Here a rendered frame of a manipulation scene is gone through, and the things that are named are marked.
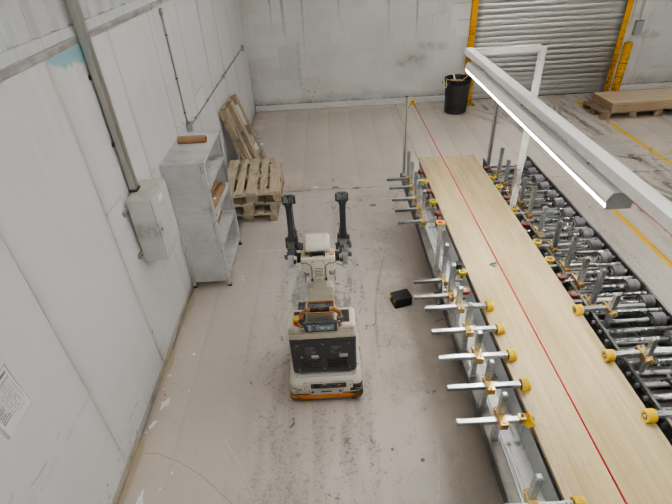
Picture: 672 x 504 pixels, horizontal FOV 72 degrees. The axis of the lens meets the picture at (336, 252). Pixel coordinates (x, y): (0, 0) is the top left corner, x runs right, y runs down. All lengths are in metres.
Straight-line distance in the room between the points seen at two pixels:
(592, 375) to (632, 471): 0.65
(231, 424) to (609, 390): 2.84
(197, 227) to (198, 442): 2.20
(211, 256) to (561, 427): 3.79
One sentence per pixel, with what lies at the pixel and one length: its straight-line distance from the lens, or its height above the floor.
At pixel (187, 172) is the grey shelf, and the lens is 4.88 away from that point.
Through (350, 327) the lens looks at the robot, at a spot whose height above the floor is 0.80.
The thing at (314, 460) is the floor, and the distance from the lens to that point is 3.94.
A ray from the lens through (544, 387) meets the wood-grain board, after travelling 3.37.
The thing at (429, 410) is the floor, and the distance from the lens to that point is 4.21.
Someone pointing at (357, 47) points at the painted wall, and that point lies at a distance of 10.84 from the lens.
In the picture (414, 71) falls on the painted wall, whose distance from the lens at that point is 11.11.
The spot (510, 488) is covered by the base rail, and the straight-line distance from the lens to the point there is 3.14.
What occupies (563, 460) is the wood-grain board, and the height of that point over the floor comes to 0.90.
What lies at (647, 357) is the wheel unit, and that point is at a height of 0.97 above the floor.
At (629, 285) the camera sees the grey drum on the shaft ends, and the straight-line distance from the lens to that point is 4.53.
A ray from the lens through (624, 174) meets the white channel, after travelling 2.33.
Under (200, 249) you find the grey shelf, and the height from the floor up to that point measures 0.54.
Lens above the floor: 3.38
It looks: 35 degrees down
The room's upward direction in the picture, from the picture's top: 3 degrees counter-clockwise
